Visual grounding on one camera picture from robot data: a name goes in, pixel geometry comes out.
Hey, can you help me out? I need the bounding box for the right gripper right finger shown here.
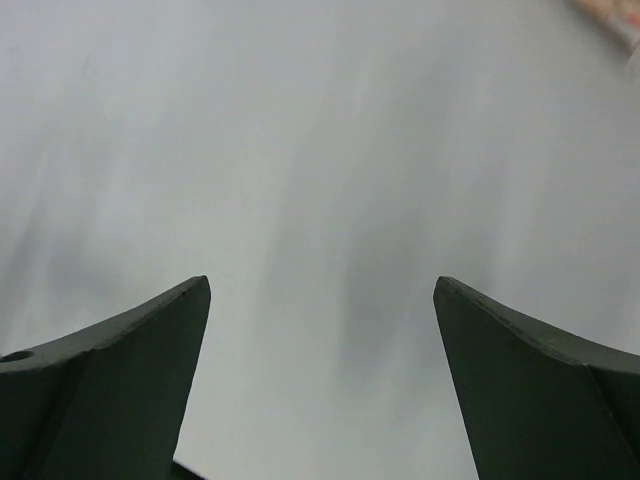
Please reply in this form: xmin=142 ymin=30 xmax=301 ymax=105
xmin=433 ymin=276 xmax=639 ymax=480

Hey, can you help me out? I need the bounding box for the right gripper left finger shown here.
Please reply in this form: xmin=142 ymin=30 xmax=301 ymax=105
xmin=1 ymin=276 xmax=210 ymax=480

